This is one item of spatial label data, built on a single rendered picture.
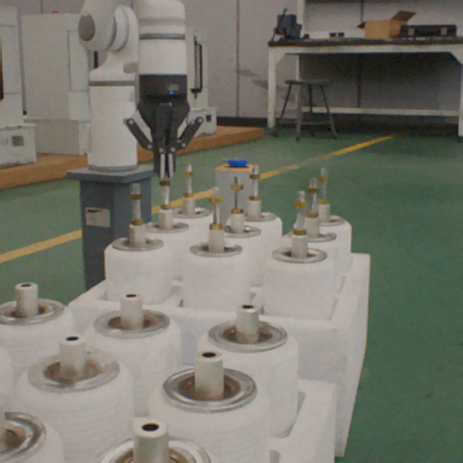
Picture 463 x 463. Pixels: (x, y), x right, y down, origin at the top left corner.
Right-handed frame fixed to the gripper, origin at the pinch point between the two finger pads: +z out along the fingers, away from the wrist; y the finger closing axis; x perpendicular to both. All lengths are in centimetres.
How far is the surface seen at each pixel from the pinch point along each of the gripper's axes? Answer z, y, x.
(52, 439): 10, -28, -60
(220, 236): 7.9, 2.0, -17.7
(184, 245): 12.1, 1.4, -4.6
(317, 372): 23.3, 9.4, -32.5
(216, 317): 17.3, -1.1, -23.8
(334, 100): 9, 307, 441
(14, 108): 2, 4, 236
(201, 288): 14.3, -1.6, -19.7
